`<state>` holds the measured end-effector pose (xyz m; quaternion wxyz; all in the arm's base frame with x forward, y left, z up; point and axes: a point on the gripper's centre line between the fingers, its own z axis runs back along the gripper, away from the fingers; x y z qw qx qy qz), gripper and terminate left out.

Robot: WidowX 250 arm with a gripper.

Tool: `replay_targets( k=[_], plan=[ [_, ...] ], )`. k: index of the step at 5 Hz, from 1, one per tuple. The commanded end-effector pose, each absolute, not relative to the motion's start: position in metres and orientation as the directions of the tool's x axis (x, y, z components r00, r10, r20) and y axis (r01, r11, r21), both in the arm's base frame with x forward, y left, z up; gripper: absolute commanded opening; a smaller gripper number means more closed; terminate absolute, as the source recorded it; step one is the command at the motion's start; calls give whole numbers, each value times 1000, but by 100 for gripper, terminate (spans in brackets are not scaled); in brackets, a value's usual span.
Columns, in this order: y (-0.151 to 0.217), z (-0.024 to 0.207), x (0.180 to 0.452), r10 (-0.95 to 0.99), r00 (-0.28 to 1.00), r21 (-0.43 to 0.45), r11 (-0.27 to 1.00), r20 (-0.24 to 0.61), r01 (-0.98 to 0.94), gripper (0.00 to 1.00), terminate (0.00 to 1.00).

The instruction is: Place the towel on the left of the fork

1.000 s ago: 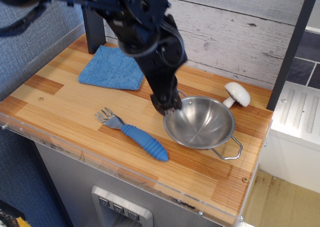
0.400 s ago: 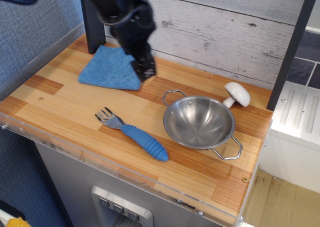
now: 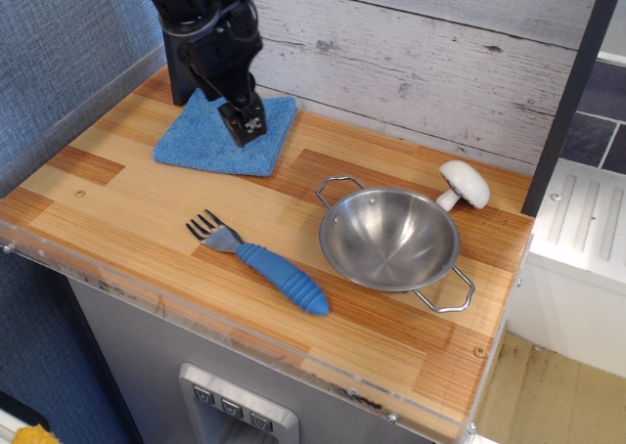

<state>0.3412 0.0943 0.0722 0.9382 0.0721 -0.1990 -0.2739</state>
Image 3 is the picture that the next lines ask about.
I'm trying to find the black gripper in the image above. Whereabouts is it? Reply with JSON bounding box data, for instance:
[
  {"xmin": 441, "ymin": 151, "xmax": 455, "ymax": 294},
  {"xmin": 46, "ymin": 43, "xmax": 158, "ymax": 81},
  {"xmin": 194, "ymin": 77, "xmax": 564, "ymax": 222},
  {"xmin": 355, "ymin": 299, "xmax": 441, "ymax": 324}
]
[{"xmin": 178, "ymin": 0, "xmax": 267, "ymax": 148}]

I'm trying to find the blue towel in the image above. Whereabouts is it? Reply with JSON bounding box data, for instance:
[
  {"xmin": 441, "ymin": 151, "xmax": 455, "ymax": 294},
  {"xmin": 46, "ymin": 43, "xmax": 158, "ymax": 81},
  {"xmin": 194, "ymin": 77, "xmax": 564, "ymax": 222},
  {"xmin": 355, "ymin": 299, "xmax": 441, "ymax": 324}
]
[{"xmin": 153, "ymin": 90, "xmax": 297, "ymax": 177}]

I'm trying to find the blue handled metal fork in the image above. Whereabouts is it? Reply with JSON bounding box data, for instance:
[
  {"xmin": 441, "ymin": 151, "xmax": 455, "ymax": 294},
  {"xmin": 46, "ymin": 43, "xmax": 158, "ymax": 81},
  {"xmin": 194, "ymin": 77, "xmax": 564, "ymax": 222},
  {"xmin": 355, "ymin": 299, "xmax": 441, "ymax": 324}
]
[{"xmin": 185, "ymin": 209, "xmax": 331, "ymax": 316}]

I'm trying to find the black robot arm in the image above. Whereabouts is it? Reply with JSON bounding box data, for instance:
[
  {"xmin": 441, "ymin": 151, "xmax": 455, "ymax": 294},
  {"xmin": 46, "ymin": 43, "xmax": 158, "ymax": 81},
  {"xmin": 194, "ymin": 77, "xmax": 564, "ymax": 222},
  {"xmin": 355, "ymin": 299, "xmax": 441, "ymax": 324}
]
[{"xmin": 1, "ymin": 0, "xmax": 267, "ymax": 162}]

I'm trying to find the clear acrylic table edge guard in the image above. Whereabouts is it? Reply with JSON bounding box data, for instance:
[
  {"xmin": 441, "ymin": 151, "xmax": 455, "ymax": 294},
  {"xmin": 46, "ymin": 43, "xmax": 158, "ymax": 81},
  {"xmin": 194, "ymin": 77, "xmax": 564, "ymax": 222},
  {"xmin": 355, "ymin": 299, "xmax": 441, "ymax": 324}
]
[{"xmin": 1, "ymin": 207, "xmax": 532, "ymax": 443}]

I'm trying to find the white toy mushroom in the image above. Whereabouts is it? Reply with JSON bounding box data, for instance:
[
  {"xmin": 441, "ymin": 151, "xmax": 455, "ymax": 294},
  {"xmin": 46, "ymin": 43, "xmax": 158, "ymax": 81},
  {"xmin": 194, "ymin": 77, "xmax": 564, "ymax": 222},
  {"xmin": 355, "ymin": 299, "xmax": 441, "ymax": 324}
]
[{"xmin": 436, "ymin": 160, "xmax": 491, "ymax": 211}]

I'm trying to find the silver button control panel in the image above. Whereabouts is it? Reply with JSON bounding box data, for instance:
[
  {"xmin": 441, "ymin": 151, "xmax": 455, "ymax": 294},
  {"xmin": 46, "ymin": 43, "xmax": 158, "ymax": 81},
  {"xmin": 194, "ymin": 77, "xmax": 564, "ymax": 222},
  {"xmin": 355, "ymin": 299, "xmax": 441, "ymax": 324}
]
[{"xmin": 178, "ymin": 363, "xmax": 300, "ymax": 443}]

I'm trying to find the white ribbed side cabinet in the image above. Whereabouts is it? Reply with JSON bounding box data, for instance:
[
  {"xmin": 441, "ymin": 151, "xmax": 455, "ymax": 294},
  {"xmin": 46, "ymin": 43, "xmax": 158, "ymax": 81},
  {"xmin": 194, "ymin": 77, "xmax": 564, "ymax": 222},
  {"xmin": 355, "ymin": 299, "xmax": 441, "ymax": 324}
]
[{"xmin": 508, "ymin": 159, "xmax": 625, "ymax": 377}]

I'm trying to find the yellow black object corner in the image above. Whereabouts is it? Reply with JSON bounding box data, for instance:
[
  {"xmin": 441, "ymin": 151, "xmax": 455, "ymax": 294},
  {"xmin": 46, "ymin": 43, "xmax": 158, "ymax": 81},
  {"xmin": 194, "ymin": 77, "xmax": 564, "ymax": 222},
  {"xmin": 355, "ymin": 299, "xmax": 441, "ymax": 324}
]
[{"xmin": 1, "ymin": 392, "xmax": 61, "ymax": 444}]

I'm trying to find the dark grey left post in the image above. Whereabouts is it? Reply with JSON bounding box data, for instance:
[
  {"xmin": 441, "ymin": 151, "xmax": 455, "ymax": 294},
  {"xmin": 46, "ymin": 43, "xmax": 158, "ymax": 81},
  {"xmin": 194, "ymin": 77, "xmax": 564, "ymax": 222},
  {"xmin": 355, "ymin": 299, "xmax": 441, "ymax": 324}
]
[{"xmin": 158, "ymin": 14, "xmax": 201, "ymax": 106}]

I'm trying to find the dark grey post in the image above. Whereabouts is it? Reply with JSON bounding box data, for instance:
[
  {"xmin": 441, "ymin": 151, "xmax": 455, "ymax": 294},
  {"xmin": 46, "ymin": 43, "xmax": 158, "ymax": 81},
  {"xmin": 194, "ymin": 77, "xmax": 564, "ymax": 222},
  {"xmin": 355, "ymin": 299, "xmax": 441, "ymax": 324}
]
[
  {"xmin": 158, "ymin": 14, "xmax": 201, "ymax": 106},
  {"xmin": 521, "ymin": 0, "xmax": 618, "ymax": 216}
]

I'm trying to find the steel bowl with wire handles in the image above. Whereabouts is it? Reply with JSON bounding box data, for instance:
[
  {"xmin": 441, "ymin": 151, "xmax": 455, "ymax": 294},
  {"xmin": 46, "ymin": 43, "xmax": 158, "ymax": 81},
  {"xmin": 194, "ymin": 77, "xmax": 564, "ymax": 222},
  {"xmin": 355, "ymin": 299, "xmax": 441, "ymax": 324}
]
[{"xmin": 316, "ymin": 175, "xmax": 475, "ymax": 314}]

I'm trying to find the dark grey right post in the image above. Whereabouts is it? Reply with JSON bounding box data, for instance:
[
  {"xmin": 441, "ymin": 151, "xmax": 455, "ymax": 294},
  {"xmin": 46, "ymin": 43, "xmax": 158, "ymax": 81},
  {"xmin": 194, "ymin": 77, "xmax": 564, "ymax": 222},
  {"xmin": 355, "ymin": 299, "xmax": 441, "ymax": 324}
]
[{"xmin": 521, "ymin": 0, "xmax": 618, "ymax": 216}]

